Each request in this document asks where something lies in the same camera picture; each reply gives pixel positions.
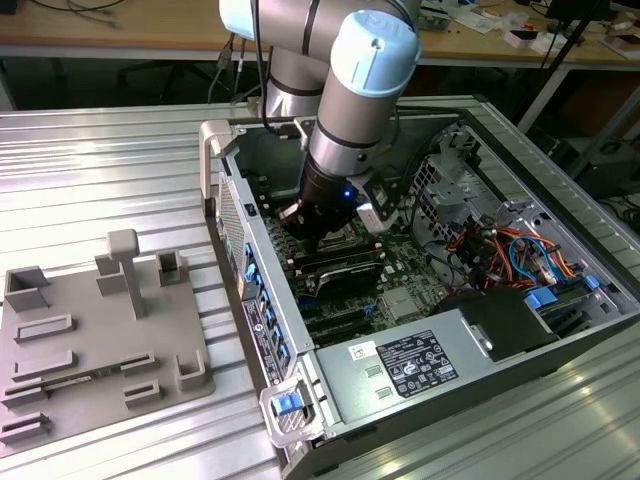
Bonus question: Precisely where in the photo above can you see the silver CPU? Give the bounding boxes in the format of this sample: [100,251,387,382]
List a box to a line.
[319,232,354,250]

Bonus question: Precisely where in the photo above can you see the black expansion slot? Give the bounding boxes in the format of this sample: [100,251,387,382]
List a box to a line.
[303,304,370,327]

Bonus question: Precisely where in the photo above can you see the black graphics card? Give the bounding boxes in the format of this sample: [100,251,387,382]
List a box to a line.
[313,262,385,302]

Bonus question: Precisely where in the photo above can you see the green motherboard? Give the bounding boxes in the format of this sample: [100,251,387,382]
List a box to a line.
[262,182,454,349]

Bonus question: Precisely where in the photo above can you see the grey open PC case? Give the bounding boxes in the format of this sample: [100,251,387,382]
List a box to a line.
[198,107,640,480]

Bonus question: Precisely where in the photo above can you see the metal drive cage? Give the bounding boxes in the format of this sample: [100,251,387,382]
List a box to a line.
[405,152,506,251]

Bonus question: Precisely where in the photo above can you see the silver chipset heatsink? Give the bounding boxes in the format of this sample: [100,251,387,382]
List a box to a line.
[383,288,420,322]

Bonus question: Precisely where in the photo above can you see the grey power supply unit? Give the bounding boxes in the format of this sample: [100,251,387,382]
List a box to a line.
[313,305,499,429]

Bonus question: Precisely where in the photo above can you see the blue case latch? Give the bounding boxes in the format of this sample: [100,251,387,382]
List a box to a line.
[272,393,302,417]

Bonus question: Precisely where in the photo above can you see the black plastic shroud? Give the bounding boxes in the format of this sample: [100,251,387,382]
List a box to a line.
[432,287,561,364]

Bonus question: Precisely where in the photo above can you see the wooden desk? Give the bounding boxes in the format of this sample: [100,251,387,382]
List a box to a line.
[0,0,640,71]

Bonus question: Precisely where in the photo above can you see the small white box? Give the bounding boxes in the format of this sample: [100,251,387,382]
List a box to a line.
[503,28,551,52]

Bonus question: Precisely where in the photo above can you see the grey parts rack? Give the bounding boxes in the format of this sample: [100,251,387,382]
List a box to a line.
[0,228,217,454]

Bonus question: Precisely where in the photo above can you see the green RAM stick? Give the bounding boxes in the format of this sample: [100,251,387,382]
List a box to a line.
[42,365,124,395]

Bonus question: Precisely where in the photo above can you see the small silver wrist camera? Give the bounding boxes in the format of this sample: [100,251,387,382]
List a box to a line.
[276,200,304,225]

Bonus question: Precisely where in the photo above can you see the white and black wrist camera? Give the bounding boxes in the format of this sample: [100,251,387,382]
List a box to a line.
[355,172,400,235]

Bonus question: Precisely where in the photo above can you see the grey case handle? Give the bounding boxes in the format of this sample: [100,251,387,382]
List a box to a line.
[198,121,237,201]
[259,378,325,447]

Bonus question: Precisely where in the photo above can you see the blue wire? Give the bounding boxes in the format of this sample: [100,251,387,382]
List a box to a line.
[508,234,557,287]

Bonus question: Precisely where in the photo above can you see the orange wire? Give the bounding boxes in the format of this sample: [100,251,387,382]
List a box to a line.
[492,227,579,277]

